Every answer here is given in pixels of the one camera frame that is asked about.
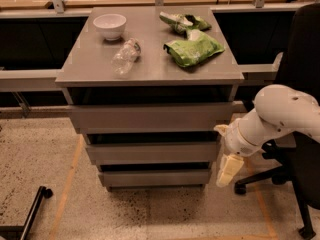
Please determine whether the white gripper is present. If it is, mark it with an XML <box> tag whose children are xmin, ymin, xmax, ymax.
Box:
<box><xmin>213</xmin><ymin>120</ymin><xmax>260</xmax><ymax>187</ymax></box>

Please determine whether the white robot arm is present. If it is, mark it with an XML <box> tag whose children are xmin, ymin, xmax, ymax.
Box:
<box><xmin>213</xmin><ymin>84</ymin><xmax>320</xmax><ymax>187</ymax></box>

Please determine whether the grey top drawer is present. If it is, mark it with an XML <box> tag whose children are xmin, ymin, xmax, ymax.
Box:
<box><xmin>69</xmin><ymin>102</ymin><xmax>235</xmax><ymax>134</ymax></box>

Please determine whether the grey drawer cabinet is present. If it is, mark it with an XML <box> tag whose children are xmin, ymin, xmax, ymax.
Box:
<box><xmin>56</xmin><ymin>7</ymin><xmax>243</xmax><ymax>176</ymax></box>

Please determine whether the black office chair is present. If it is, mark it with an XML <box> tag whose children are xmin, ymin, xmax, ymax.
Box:
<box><xmin>235</xmin><ymin>3</ymin><xmax>320</xmax><ymax>240</ymax></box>

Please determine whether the large green chip bag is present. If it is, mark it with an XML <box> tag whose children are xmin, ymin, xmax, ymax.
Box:
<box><xmin>163</xmin><ymin>29</ymin><xmax>224</xmax><ymax>68</ymax></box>

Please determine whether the small green chip bag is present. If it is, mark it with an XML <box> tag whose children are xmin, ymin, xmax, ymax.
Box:
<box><xmin>159</xmin><ymin>12</ymin><xmax>212</xmax><ymax>34</ymax></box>

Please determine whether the clear plastic bottle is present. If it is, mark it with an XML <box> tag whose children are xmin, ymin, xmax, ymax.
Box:
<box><xmin>111</xmin><ymin>38</ymin><xmax>141</xmax><ymax>76</ymax></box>

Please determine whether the white ceramic bowl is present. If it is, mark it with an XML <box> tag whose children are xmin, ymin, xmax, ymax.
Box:
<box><xmin>93</xmin><ymin>14</ymin><xmax>127</xmax><ymax>40</ymax></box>

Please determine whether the black wheeled stand leg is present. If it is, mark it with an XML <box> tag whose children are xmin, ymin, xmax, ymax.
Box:
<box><xmin>0</xmin><ymin>186</ymin><xmax>53</xmax><ymax>240</ymax></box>

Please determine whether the grey metal desk frame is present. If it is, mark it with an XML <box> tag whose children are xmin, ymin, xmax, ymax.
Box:
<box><xmin>1</xmin><ymin>0</ymin><xmax>319</xmax><ymax>112</ymax></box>

